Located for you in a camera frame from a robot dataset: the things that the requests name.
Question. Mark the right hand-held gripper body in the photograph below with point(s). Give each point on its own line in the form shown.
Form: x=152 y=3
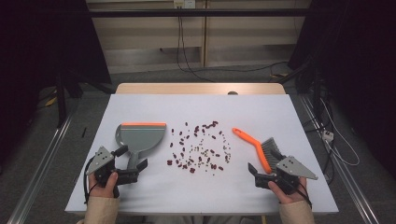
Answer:
x=294 y=168

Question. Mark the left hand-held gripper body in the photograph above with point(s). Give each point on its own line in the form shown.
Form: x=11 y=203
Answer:
x=100 y=158

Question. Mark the orange brush with grey bristles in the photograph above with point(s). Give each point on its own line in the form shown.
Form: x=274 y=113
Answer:
x=269 y=151

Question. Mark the grey dustpan with orange edge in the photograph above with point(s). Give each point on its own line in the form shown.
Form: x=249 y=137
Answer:
x=143 y=138

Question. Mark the red beans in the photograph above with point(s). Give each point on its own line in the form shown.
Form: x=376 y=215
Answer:
x=169 y=162

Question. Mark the person's right hand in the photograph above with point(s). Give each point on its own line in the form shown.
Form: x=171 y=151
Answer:
x=291 y=198

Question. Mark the person's left hand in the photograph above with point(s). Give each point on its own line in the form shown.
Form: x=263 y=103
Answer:
x=101 y=190

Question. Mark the white power adapter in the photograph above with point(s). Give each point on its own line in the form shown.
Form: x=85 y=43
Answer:
x=327 y=136

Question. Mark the black metal stand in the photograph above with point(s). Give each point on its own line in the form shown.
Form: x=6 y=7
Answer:
x=61 y=99

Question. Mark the person's grey trousers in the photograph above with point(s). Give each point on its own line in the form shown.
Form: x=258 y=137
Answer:
x=186 y=220

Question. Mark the small dark round object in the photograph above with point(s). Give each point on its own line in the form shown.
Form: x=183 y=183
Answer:
x=232 y=92

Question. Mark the light wooden table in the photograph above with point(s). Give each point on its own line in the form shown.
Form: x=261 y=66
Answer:
x=186 y=88

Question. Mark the black curtain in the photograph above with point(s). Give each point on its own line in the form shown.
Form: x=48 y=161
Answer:
x=37 y=46
x=358 y=62

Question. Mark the black metal crossbar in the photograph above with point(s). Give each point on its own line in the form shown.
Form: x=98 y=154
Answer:
x=199 y=12

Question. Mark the aluminium floor rail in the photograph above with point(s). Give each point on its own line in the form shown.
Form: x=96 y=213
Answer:
x=348 y=180
x=40 y=168

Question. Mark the white wall socket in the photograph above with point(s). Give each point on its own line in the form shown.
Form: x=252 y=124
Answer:
x=184 y=3

